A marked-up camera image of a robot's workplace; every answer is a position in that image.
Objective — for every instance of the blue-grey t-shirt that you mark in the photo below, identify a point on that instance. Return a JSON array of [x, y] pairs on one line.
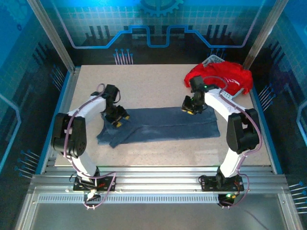
[[168, 129]]

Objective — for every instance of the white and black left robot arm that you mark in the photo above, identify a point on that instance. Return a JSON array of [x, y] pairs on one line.
[[91, 107]]

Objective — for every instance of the white perforated plastic basket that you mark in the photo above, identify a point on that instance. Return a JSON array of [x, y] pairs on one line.
[[229, 96]]

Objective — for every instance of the red t-shirt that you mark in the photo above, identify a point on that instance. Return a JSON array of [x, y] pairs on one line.
[[236, 72]]

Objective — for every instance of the slotted metal strip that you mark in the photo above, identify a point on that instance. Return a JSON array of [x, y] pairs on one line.
[[156, 198]]

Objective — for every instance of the black controller with LED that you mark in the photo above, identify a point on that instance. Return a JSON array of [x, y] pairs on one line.
[[226, 198]]

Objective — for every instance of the grey metal panel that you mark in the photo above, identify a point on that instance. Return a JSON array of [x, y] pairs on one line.
[[156, 218]]

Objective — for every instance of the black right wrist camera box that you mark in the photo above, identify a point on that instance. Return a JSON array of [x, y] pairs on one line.
[[196, 82]]

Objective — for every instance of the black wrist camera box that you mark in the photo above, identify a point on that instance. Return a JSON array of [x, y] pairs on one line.
[[112, 92], [196, 82]]

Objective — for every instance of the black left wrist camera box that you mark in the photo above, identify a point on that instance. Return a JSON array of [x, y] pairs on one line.
[[112, 92]]

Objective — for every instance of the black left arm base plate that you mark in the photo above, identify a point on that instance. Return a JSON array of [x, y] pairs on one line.
[[105, 184]]

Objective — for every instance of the aluminium frame rail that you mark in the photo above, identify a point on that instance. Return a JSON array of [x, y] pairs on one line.
[[156, 177]]

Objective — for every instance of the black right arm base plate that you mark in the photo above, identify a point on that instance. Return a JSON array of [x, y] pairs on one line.
[[208, 183]]

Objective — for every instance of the aluminium frame post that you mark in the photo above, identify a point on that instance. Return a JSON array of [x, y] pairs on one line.
[[265, 33], [51, 36]]

